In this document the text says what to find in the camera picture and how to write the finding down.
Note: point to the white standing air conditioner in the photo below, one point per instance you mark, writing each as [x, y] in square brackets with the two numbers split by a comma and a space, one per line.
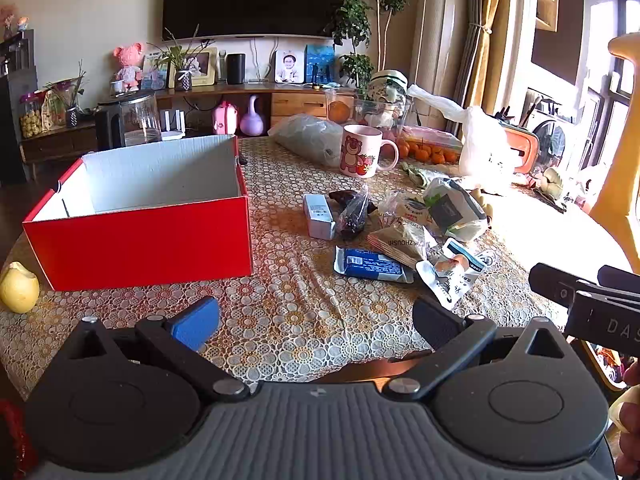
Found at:
[442, 25]

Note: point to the pink flowers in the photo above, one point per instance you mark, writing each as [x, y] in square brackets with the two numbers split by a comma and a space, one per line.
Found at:
[10, 17]

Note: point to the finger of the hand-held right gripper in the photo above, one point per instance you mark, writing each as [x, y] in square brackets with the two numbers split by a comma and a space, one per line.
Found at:
[550, 282]
[622, 279]

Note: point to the lace-covered round desktop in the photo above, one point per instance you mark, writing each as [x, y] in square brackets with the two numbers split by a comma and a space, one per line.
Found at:
[300, 310]

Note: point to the blue snack packet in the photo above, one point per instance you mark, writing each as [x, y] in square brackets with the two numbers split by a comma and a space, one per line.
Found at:
[370, 265]

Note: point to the purple gourd vase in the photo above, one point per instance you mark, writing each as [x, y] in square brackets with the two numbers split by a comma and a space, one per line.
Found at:
[252, 122]

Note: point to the yellow curtain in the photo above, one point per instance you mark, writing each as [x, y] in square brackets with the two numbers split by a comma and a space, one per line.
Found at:
[487, 35]

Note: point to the grassy plant in dark pot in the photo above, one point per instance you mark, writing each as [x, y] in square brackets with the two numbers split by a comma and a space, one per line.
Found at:
[184, 80]

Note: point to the pink bear mug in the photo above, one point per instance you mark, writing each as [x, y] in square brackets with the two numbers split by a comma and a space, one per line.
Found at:
[357, 152]

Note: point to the person's right hand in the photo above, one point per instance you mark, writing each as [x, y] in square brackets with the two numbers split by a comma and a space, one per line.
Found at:
[631, 420]

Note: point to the white portrait photo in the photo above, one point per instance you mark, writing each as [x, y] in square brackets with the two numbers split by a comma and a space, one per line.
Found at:
[289, 67]

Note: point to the yellow plush toy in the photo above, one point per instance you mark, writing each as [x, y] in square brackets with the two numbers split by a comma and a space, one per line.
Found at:
[482, 200]

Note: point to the grey white tissue pack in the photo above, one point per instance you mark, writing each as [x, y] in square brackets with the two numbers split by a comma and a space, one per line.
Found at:
[452, 207]

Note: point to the grey plastic bag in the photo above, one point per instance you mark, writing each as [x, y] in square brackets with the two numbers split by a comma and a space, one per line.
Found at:
[305, 137]

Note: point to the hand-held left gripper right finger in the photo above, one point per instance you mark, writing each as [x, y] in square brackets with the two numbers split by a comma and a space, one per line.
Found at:
[435, 321]

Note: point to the red cardboard box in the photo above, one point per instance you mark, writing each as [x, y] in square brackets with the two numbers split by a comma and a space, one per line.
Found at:
[140, 245]

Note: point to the clear snack packet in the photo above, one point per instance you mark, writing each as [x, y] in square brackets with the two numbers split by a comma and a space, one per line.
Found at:
[407, 207]

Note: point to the yellow citrus fruit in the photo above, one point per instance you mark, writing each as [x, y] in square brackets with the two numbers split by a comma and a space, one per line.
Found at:
[17, 290]

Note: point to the yellow chair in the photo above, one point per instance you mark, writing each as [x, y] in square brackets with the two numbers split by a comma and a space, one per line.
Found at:
[617, 185]

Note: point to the cream photo frame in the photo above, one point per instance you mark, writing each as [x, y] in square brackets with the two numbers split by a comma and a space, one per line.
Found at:
[202, 67]

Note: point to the pink lidded container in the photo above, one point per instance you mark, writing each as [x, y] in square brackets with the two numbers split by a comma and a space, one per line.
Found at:
[430, 135]

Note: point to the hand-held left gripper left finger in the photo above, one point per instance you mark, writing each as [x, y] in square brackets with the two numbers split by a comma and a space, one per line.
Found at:
[195, 325]

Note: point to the white router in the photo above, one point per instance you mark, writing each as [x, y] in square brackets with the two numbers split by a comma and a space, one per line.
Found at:
[172, 127]

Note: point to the pile of tangerines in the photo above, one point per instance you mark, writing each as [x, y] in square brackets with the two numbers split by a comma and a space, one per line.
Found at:
[425, 152]

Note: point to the clear plastic bowl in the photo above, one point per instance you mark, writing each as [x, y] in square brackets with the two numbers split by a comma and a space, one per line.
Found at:
[345, 110]

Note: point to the tall green houseplant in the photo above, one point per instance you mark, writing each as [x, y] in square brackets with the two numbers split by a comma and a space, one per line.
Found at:
[352, 25]

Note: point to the green white patterned bag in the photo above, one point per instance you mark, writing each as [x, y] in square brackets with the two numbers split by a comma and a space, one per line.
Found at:
[387, 87]

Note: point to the white egg snack packet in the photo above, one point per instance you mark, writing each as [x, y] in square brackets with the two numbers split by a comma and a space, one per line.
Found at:
[442, 282]

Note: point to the wooden television cabinet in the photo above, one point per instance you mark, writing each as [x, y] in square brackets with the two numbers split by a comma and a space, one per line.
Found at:
[295, 105]

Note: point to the cream ribbed object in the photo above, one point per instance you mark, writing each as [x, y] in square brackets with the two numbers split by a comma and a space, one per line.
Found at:
[552, 180]

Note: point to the dark dried fruit packet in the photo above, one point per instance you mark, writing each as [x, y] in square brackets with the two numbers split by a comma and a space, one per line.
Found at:
[342, 196]
[352, 222]

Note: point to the green grey cloth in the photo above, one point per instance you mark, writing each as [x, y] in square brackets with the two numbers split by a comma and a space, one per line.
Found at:
[417, 172]

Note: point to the black speaker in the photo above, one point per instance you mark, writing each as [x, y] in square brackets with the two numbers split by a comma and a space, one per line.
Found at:
[236, 67]

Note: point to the floor fan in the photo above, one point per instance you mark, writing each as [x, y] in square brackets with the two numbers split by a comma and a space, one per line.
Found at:
[550, 140]

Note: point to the glass snack jar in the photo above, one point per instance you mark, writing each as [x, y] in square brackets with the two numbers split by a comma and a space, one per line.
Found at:
[31, 120]

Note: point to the black side cabinet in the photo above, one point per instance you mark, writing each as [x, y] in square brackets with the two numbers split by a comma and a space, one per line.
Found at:
[15, 110]

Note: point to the red fabric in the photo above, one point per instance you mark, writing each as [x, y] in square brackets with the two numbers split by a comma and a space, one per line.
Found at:
[12, 435]

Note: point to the pink doll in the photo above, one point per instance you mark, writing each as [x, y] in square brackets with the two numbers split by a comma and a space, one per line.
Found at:
[129, 62]

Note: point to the beige triangular snack packet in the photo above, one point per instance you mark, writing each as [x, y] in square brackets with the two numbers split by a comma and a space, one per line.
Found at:
[400, 242]

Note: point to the white plastic bag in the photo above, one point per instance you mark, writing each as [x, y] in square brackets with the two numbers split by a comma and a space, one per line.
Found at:
[487, 150]

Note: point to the glass blender jug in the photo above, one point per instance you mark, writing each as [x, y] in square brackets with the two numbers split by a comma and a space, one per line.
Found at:
[107, 122]

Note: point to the pink toy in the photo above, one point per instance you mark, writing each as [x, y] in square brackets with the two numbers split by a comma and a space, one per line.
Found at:
[225, 117]

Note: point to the white blue-striped snack packet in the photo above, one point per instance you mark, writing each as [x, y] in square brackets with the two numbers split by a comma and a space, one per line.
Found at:
[470, 255]

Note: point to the small potted plant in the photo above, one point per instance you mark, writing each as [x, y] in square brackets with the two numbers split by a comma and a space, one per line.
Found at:
[72, 115]

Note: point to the small white box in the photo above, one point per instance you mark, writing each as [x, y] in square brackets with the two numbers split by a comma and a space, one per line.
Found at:
[317, 215]

